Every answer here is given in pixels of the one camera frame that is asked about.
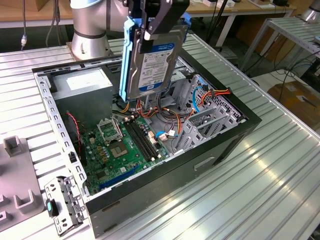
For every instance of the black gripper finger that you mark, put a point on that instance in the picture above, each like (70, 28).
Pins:
(144, 15)
(160, 17)

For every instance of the hard disk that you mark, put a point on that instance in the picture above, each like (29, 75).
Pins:
(155, 65)

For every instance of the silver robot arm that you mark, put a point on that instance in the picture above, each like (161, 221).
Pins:
(85, 40)

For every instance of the grey metal disk bay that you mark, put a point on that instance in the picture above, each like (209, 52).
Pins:
(192, 132)

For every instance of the grey optical drive cage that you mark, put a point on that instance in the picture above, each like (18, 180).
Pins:
(183, 87)

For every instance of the wooden desk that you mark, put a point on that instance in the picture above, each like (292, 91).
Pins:
(240, 8)

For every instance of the small brown desk box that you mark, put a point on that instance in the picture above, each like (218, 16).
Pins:
(41, 5)

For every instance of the grey power supply unit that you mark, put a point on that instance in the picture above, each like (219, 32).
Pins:
(82, 105)

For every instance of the metal locking lever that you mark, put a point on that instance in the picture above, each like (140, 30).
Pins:
(117, 127)

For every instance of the black RAM slot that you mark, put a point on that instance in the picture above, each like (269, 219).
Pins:
(144, 139)
(147, 138)
(140, 141)
(137, 142)

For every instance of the CPU socket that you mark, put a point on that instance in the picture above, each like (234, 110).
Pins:
(118, 150)

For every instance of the green motherboard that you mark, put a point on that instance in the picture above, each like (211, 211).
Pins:
(125, 167)

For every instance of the brown cardboard box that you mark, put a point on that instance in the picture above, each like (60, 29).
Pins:
(295, 100)

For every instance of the blue expansion slot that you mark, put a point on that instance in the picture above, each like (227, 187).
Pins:
(117, 178)

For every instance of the black open PC case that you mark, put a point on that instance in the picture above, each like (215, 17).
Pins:
(150, 187)

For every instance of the grey parts rack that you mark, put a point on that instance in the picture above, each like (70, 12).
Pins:
(17, 175)

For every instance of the metal card retainer bracket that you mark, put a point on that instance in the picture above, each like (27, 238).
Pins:
(72, 200)

